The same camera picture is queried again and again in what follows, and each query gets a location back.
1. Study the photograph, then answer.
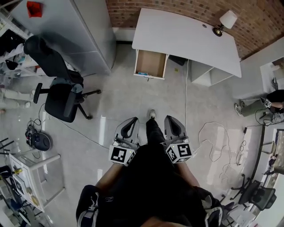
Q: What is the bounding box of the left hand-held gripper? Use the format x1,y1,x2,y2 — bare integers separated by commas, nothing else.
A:
108,117,142,167

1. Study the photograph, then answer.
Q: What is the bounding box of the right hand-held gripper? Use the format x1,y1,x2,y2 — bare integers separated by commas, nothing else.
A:
162,115,193,164

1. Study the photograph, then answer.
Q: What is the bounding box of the white wooden desk drawer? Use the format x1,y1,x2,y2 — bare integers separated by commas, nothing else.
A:
133,49,170,80

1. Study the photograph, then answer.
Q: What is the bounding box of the person's right forearm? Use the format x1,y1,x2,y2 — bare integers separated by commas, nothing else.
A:
174,162,201,187

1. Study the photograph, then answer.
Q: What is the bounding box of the person's left forearm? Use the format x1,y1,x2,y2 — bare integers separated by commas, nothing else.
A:
95,163,125,190

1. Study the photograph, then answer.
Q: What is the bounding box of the white desk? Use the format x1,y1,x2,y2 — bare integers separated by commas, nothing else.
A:
131,8,242,86

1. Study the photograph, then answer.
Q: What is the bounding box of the person's black trouser leg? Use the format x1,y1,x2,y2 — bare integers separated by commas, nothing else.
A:
145,118,166,146

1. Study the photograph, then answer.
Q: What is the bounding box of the person's black jacket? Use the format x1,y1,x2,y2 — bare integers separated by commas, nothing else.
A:
75,141,223,227

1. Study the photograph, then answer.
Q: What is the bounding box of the round black floor device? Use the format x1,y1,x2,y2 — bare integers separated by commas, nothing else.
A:
24,130,54,152

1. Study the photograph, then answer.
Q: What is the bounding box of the black framed work table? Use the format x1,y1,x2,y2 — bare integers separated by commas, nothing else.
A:
252,124,284,222

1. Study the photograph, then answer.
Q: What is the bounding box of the white glass side table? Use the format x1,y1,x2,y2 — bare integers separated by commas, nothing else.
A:
8,152,67,214

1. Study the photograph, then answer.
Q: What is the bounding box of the black mesh office chair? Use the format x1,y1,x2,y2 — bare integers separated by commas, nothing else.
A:
230,173,277,211

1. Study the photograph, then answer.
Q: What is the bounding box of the grey metal cabinet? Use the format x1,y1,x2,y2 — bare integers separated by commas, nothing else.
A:
10,0,117,77

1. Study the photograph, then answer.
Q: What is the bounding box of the white shade table lamp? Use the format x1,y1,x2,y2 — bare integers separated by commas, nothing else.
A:
212,10,238,38

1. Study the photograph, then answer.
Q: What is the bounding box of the white storage shelf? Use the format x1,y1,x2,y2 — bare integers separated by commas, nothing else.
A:
0,12,46,78

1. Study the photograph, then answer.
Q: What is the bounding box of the red cloth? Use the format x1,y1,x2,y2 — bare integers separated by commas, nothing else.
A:
26,0,43,18

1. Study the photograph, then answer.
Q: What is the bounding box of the looped white cable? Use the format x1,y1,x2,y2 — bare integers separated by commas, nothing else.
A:
192,121,247,184

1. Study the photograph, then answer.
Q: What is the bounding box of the thin black cable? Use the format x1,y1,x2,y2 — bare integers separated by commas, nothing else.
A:
38,103,111,149

